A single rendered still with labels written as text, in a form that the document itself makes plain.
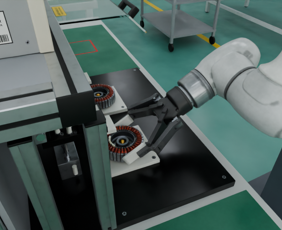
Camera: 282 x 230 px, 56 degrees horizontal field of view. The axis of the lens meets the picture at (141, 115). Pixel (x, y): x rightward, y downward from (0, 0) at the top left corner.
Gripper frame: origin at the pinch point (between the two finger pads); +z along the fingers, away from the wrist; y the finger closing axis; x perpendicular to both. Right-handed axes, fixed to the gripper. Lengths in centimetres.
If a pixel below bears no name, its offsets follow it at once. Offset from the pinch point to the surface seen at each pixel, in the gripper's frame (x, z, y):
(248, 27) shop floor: -200, -191, 235
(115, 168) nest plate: 0.2, 4.8, -6.0
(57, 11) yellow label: 26.5, -6.2, 30.4
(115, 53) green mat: -14, -13, 65
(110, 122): 8.2, -1.1, -0.1
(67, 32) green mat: -6, 0, 101
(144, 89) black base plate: -11.6, -13.7, 26.7
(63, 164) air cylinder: 9.6, 13.0, -3.7
